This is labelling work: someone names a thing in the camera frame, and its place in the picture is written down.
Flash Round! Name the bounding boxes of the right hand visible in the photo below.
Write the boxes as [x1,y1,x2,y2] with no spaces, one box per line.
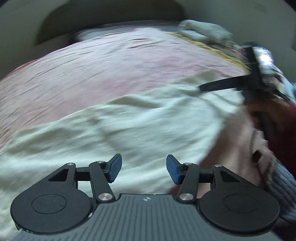
[221,100,295,186]

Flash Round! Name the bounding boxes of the maroon right sleeve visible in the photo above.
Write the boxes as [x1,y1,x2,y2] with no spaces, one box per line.
[268,101,296,163]

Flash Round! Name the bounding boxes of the white lace pants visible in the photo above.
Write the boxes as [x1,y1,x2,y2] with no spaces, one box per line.
[1,71,243,240]

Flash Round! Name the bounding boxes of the dark upholstered headboard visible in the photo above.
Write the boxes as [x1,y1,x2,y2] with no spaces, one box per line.
[36,0,185,45]

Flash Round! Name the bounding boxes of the pink bed sheet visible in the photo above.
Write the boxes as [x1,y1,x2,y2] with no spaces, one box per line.
[0,26,276,195]

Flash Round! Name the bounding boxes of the light blue folded blanket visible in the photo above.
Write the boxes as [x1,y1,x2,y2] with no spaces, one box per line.
[178,20,233,45]

